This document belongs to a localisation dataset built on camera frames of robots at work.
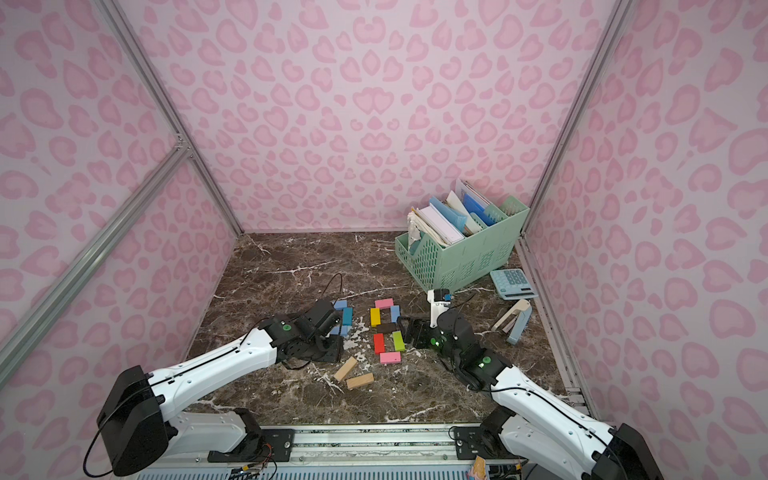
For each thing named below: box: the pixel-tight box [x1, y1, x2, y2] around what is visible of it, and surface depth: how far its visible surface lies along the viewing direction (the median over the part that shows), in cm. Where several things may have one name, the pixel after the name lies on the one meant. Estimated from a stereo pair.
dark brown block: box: [377, 323, 397, 333], surface depth 95 cm
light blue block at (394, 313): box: [390, 305, 401, 323], surface depth 98 cm
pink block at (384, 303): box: [375, 298, 394, 309], surface depth 100 cm
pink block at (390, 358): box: [380, 352, 401, 364], surface depth 88 cm
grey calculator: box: [490, 268, 538, 301], surface depth 103 cm
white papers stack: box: [407, 203, 465, 246], surface depth 88 cm
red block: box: [374, 333, 385, 354], surface depth 92 cm
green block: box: [392, 330, 406, 351], surface depth 90 cm
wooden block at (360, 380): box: [346, 372, 374, 389], surface depth 84 cm
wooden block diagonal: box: [334, 356, 357, 381], surface depth 86 cm
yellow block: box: [370, 308, 381, 327], surface depth 97 cm
